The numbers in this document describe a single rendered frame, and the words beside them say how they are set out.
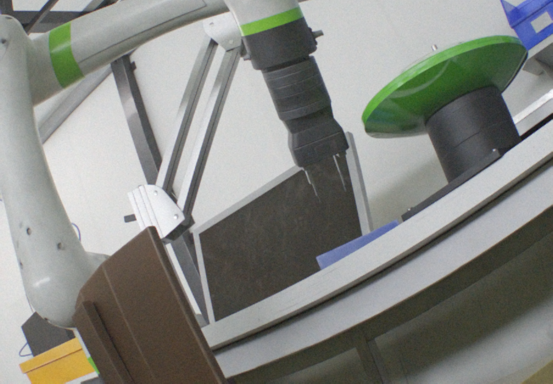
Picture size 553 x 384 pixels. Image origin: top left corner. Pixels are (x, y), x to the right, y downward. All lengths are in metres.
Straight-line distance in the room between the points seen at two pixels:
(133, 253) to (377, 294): 0.68
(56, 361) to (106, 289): 1.29
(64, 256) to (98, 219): 1.98
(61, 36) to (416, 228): 0.63
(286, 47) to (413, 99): 0.19
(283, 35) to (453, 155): 0.28
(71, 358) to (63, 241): 0.88
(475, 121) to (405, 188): 1.17
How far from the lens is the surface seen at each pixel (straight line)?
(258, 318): 1.40
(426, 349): 2.35
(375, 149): 2.39
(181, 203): 1.57
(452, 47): 1.12
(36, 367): 2.11
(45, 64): 1.39
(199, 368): 0.68
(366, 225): 1.88
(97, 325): 0.78
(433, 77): 1.14
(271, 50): 1.23
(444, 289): 2.16
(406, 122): 1.22
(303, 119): 1.26
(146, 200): 1.59
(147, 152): 2.83
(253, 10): 1.22
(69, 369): 2.00
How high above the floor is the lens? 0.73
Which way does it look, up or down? 15 degrees up
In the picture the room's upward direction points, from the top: 23 degrees counter-clockwise
